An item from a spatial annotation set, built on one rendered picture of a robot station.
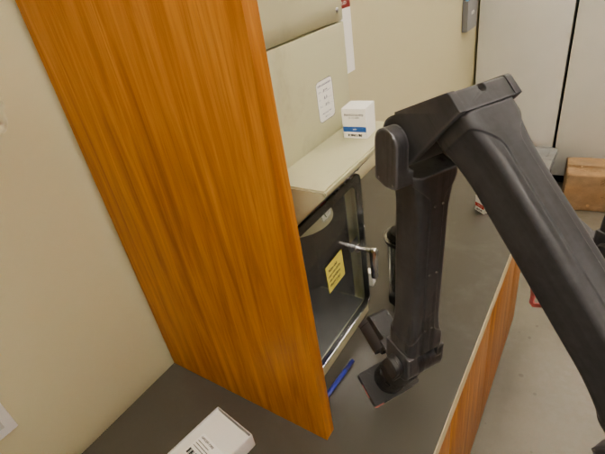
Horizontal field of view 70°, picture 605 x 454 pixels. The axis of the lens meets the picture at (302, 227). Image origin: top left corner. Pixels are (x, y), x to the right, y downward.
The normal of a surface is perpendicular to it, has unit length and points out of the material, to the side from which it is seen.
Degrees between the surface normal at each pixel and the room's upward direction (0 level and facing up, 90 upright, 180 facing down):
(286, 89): 90
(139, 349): 90
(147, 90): 90
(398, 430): 0
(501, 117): 44
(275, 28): 90
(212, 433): 0
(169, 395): 0
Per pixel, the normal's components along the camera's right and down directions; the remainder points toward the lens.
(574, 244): 0.21, -0.32
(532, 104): -0.54, 0.50
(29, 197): 0.83, 0.18
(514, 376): -0.14, -0.84
